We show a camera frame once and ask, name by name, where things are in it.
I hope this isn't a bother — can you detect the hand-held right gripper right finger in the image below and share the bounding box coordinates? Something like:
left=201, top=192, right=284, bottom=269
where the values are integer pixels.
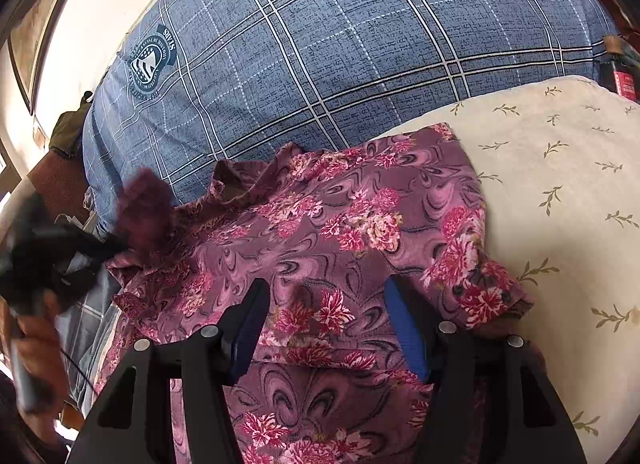
left=383, top=276, right=589, bottom=464

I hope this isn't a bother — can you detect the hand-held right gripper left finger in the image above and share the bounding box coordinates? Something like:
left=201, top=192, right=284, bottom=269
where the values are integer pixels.
left=65, top=278, right=271, bottom=464

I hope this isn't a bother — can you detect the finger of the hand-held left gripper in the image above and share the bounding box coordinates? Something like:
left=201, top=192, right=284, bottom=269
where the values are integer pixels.
left=70, top=228, right=129, bottom=265

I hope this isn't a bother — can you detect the purple floral garment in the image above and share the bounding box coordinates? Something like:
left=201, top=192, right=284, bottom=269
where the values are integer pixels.
left=95, top=123, right=536, bottom=464

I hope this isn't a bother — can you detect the person's left hand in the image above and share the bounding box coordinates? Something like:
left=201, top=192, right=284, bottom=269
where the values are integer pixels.
left=0, top=289, right=69, bottom=416

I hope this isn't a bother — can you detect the brown wooden headboard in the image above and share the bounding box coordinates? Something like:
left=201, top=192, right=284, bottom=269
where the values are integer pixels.
left=27, top=144, right=97, bottom=232

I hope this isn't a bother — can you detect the bright window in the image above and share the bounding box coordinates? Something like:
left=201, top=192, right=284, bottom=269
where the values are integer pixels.
left=0, top=144, right=22, bottom=207

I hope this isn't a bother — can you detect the olive green cloth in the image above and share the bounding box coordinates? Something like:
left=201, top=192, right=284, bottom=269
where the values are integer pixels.
left=48, top=91, right=96, bottom=161

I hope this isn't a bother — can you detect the cream leaf-print blanket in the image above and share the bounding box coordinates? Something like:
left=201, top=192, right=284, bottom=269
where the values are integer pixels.
left=375, top=74, right=640, bottom=464

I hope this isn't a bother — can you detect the blue plaid quilt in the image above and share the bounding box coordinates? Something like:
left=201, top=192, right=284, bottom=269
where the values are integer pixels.
left=52, top=0, right=619, bottom=415

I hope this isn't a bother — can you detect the red bottle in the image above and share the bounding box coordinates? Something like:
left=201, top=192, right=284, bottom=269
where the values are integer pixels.
left=597, top=35, right=640, bottom=105

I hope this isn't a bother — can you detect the thin black cable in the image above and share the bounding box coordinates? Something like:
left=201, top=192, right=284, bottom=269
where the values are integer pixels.
left=59, top=346, right=97, bottom=397

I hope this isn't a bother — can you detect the wooden wall frame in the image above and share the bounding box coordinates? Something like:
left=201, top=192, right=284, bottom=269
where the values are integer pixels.
left=0, top=0, right=103, bottom=117

